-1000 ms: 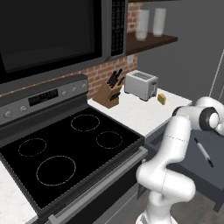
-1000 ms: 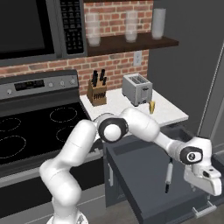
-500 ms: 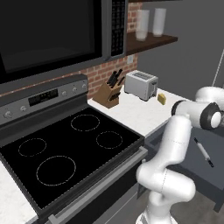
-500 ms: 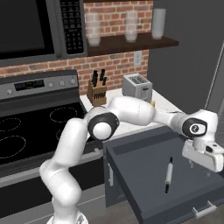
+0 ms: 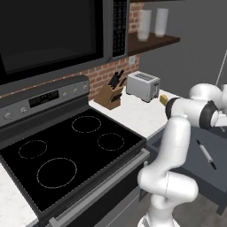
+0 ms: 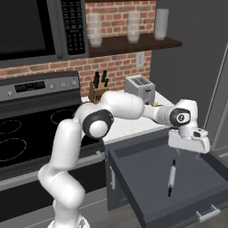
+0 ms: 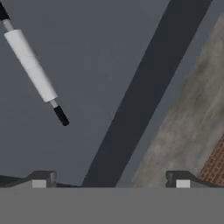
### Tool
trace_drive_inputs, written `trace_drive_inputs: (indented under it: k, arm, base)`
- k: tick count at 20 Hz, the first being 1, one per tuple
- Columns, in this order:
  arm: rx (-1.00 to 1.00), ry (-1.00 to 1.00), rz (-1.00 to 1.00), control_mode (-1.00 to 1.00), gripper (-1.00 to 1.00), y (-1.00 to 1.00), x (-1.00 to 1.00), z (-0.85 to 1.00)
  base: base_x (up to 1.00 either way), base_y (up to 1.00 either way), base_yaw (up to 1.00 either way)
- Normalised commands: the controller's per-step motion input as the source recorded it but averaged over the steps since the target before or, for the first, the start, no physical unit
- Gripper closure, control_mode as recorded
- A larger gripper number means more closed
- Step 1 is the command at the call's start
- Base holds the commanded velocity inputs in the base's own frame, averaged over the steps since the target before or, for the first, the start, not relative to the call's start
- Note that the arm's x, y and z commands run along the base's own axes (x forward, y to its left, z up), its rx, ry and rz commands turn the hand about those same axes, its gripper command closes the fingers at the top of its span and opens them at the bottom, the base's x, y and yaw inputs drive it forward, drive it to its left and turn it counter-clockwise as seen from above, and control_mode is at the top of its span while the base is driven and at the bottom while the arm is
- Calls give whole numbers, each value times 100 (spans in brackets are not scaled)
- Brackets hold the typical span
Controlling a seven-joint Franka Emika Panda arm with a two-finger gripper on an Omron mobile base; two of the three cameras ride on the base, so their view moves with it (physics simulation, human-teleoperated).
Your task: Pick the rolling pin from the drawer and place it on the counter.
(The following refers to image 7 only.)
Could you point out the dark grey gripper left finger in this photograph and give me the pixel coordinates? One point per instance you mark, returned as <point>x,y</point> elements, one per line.
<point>43,178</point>

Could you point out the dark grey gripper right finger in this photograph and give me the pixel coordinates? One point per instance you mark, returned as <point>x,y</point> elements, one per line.
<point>179,178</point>

